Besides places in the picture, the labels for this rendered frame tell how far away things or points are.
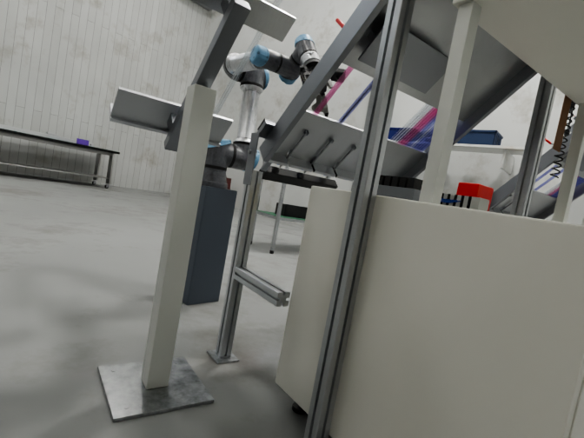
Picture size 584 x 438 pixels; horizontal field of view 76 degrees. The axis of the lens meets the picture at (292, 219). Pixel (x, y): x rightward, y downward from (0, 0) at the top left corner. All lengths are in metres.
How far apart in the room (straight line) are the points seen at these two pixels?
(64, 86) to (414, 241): 8.60
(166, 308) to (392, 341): 0.58
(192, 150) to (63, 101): 8.05
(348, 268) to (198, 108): 0.55
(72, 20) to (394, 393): 8.99
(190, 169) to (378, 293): 0.55
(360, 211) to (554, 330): 0.39
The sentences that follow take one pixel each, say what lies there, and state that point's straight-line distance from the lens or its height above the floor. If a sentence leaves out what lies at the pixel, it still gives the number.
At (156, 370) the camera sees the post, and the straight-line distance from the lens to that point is 1.13.
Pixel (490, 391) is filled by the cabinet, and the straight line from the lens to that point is 0.71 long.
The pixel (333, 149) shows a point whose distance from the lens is 1.37.
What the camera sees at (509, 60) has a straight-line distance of 1.48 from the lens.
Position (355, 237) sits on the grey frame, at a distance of 0.81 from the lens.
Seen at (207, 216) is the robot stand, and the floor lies 0.41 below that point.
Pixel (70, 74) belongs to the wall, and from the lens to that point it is 9.10.
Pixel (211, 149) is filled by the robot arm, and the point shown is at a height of 0.72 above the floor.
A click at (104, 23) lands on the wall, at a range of 9.52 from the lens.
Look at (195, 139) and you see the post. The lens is 1.00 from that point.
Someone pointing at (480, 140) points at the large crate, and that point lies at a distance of 5.27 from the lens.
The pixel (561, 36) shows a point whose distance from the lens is 1.00.
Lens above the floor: 0.59
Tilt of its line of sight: 4 degrees down
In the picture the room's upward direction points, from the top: 10 degrees clockwise
